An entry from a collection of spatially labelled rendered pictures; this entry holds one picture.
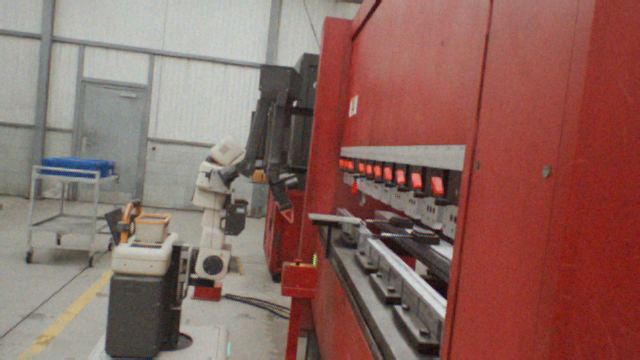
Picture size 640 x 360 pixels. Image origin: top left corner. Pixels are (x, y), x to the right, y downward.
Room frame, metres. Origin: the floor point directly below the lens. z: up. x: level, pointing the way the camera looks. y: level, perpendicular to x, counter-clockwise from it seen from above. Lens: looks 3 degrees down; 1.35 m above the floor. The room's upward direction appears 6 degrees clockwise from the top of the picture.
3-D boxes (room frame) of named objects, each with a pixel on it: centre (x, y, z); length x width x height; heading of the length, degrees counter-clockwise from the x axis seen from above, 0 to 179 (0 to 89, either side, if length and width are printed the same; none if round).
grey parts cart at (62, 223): (5.28, 2.48, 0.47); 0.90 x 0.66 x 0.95; 9
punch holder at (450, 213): (1.24, -0.37, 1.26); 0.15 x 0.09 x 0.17; 5
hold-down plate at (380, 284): (1.81, -0.27, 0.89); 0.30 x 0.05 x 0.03; 5
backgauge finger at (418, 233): (2.36, -0.44, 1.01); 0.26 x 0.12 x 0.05; 95
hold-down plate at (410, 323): (1.41, -0.30, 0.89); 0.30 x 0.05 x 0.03; 5
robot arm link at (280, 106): (2.50, 0.23, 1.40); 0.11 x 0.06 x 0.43; 9
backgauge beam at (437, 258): (2.44, -0.57, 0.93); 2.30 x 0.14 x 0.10; 5
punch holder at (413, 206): (1.64, -0.34, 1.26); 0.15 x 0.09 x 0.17; 5
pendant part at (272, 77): (4.03, 0.38, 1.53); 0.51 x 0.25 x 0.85; 174
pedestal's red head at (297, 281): (2.47, 0.05, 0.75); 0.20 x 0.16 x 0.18; 5
